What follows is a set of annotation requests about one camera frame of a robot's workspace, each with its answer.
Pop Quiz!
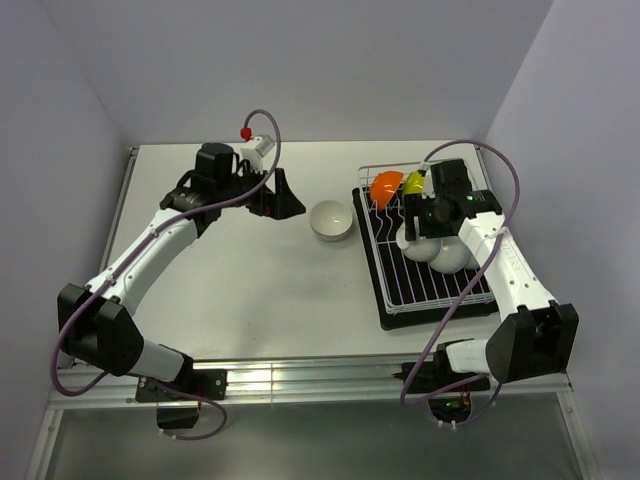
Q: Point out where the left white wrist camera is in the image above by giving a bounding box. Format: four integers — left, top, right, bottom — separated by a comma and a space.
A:
240, 127, 275, 172

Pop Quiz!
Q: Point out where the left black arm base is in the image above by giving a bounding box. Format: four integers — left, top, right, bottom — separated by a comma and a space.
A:
134, 369, 228, 441

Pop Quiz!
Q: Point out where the purple cable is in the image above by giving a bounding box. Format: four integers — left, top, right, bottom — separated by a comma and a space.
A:
50, 108, 281, 441
399, 138, 522, 429

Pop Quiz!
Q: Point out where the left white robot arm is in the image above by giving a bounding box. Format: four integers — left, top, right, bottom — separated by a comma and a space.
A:
57, 135, 306, 399

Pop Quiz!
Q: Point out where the aluminium frame rail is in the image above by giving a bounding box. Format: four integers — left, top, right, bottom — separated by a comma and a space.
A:
47, 349, 576, 411

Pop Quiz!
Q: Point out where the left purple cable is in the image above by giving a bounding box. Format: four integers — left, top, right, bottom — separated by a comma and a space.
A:
50, 108, 281, 441

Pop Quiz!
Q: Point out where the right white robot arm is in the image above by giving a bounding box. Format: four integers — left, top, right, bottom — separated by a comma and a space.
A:
402, 159, 579, 390

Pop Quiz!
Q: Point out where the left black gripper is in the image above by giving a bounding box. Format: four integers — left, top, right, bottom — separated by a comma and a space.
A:
216, 162, 305, 220

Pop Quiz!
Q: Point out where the orange bowl white inside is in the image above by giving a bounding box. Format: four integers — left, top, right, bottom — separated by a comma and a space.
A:
369, 170, 404, 211

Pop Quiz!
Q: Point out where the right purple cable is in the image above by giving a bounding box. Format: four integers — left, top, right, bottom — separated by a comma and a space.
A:
399, 138, 522, 429

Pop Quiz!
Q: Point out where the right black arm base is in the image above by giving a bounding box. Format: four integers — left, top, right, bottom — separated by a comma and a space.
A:
408, 361, 491, 421

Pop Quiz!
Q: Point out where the black drip tray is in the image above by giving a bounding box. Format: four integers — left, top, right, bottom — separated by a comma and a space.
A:
351, 188, 476, 331

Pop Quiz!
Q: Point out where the white wire dish rack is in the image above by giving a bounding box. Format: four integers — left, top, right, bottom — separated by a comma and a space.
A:
352, 163, 478, 330

